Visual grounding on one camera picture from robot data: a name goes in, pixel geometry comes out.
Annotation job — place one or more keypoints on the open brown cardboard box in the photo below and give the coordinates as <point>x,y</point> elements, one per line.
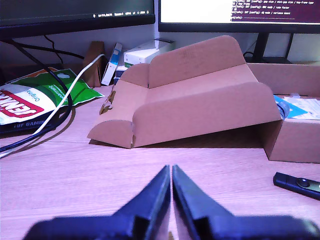
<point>200,107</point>

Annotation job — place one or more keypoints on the black gaming laptop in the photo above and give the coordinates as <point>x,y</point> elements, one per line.
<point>22,128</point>

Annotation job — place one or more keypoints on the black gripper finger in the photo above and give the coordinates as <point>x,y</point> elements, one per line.
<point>152,200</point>
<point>190,200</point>

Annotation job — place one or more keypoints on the small brown cardboard piece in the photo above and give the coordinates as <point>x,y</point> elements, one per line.
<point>93,62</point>

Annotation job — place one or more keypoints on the white-screen computer monitor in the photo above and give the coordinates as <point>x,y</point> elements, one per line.
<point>200,12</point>

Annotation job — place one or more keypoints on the green white snack bag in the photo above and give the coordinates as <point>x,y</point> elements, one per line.
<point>37,100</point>

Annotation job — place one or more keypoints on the dark-screen computer monitor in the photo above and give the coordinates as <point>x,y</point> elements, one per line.
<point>75,10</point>

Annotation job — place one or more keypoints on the white carton box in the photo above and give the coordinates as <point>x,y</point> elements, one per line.
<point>140,56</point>

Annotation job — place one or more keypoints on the slim blue white box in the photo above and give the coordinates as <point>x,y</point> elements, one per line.
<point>112,65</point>

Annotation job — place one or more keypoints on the black usb device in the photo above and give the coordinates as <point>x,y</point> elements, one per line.
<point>297,184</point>

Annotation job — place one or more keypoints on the white blue paper packet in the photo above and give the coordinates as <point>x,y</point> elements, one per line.
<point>302,107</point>

